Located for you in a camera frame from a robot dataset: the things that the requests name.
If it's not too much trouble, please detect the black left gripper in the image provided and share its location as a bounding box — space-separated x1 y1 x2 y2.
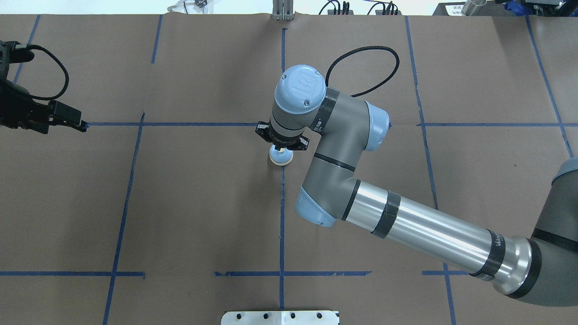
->
0 41 58 134

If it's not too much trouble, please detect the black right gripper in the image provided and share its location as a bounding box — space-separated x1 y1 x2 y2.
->
255 121 309 151

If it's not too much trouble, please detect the white blue service bell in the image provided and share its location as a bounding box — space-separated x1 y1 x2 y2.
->
269 145 294 166

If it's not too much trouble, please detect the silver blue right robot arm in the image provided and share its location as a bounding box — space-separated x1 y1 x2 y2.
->
256 65 577 306

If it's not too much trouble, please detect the silver metal cup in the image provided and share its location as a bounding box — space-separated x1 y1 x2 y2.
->
461 0 487 16

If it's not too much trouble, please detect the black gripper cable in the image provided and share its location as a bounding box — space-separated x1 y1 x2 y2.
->
325 46 401 98

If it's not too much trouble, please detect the aluminium frame post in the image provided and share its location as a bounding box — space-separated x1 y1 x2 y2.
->
272 0 295 21

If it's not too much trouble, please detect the white camera pole with base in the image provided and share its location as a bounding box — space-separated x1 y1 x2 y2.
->
221 310 341 325

